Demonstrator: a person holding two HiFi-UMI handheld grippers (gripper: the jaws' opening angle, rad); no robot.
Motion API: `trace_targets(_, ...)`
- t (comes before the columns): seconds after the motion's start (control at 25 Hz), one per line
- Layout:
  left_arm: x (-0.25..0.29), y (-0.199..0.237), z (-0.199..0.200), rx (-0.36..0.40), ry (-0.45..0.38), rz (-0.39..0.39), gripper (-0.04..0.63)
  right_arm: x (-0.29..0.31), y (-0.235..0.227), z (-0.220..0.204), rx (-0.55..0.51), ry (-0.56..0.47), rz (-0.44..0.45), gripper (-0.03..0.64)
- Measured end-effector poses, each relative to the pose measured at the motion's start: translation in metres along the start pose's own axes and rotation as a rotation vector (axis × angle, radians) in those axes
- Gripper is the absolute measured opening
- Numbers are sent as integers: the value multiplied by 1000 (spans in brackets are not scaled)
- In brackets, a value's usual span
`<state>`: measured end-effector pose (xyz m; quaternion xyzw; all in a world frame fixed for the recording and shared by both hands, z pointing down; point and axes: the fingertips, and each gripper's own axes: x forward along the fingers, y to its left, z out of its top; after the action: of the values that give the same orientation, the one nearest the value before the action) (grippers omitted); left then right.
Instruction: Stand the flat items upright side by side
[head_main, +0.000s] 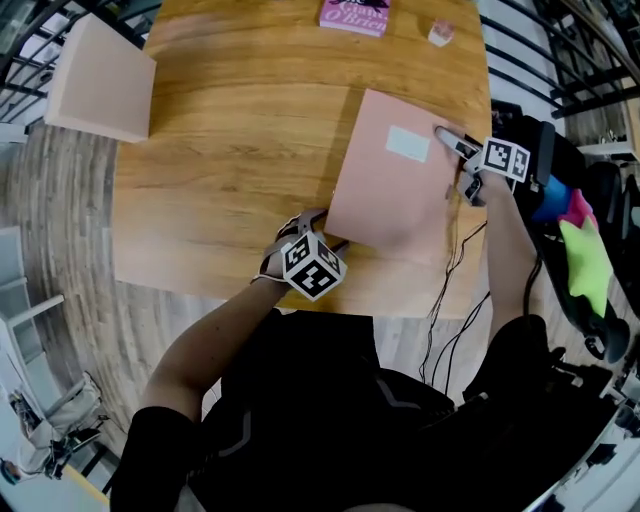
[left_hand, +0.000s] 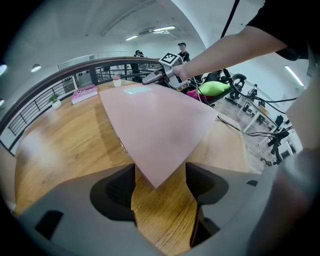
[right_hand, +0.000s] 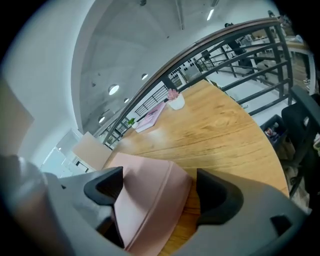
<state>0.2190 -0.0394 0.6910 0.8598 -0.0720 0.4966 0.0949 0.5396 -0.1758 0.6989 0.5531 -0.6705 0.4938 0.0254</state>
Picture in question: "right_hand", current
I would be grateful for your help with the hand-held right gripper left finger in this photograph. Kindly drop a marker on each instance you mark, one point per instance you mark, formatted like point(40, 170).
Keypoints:
point(100, 190)

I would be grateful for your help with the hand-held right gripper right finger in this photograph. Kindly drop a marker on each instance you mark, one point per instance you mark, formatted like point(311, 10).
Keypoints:
point(220, 200)

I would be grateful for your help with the pink box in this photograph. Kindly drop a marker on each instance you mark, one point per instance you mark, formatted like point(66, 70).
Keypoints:
point(150, 195)

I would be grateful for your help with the small green potted plant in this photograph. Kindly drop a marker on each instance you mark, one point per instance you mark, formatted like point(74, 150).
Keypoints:
point(132, 123)

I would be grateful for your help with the pink book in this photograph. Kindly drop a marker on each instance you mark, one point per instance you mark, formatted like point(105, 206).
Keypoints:
point(151, 117)

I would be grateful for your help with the round ceiling lamp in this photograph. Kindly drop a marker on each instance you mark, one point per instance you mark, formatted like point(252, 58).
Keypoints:
point(113, 89)

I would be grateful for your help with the black office chair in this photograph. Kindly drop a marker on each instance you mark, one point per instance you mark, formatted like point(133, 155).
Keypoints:
point(300, 125)

